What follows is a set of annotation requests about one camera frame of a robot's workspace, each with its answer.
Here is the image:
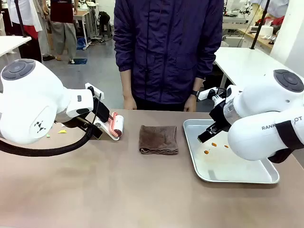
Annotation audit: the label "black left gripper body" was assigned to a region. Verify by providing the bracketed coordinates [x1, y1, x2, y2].
[93, 96, 111, 123]

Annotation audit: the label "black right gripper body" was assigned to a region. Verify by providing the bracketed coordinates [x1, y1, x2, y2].
[209, 100, 235, 132]

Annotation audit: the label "brown cloth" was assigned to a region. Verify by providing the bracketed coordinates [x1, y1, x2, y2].
[138, 124, 179, 155]

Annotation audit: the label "person's left forearm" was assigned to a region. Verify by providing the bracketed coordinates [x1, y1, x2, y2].
[191, 76, 205, 92]

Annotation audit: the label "person's right forearm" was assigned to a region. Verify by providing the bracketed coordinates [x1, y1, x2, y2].
[119, 70, 134, 97]

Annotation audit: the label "person's right hand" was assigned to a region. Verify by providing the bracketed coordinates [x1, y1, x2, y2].
[123, 95, 138, 111]

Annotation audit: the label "person's left hand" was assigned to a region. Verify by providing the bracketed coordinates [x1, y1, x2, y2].
[183, 95, 198, 112]

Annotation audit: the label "silver metal tray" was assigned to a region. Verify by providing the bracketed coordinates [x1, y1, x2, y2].
[182, 118, 280, 184]

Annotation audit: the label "black trousers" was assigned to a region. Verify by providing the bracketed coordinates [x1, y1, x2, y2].
[132, 94, 192, 112]

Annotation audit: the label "large white table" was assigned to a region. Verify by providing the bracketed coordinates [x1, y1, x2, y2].
[213, 46, 298, 89]

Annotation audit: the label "blue plastic bag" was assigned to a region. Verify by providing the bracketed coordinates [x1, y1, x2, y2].
[76, 37, 88, 51]

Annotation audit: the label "wooden top desk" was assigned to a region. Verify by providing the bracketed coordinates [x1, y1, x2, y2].
[237, 27, 276, 55]

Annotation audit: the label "person in navy jacket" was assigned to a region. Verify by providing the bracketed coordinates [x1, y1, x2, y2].
[113, 0, 225, 104]

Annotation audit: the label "bystander in khaki trousers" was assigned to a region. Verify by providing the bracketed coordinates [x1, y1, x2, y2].
[42, 0, 79, 63]

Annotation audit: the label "black slanted stand pole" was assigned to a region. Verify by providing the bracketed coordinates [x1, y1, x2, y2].
[250, 0, 271, 50]
[13, 0, 28, 38]

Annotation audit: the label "small white side table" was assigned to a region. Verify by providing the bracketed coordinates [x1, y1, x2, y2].
[0, 35, 32, 58]

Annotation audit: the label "bystander with red cloth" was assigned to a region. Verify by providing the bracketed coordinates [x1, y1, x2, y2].
[248, 0, 289, 27]

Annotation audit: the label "bystander in white coat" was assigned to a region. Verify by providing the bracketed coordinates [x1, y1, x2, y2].
[0, 0, 44, 63]

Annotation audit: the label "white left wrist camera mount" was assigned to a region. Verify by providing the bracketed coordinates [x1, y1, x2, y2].
[85, 82, 105, 99]

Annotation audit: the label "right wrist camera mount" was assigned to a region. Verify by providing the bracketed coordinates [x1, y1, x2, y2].
[198, 86, 229, 102]

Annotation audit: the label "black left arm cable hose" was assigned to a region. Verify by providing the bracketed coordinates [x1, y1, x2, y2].
[0, 93, 103, 158]

